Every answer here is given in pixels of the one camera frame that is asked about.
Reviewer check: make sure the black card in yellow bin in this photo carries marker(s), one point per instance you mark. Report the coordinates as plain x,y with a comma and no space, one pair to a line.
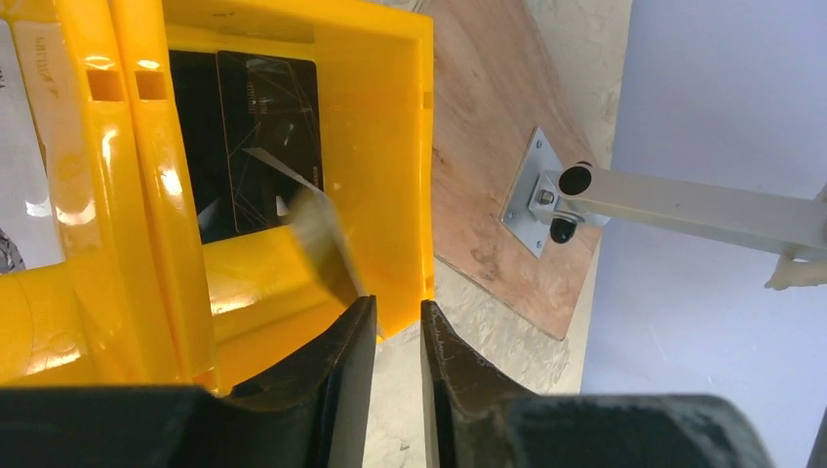
229,103

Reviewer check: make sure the silver card in yellow bin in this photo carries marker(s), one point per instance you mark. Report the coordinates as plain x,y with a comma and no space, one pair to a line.
29,238

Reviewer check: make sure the yellow plastic bin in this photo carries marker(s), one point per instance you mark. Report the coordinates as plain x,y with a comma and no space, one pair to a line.
375,86
129,303

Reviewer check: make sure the right yellow plastic bin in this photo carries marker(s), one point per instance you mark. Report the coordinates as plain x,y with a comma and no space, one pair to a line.
375,86

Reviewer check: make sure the plywood board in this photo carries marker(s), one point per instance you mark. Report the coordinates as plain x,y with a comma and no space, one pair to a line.
495,83

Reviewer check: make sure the blue grey network switch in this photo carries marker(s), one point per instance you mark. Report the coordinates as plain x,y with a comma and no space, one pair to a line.
793,228

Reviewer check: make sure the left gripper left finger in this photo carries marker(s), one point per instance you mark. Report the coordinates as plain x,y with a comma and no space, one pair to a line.
308,410

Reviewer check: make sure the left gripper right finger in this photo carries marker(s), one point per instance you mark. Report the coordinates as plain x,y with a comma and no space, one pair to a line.
477,416

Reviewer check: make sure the middle yellow plastic bin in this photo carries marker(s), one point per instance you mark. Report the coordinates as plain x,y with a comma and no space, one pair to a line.
129,303

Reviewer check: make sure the metal mounting bracket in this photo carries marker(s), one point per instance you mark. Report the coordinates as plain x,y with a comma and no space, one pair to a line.
534,204

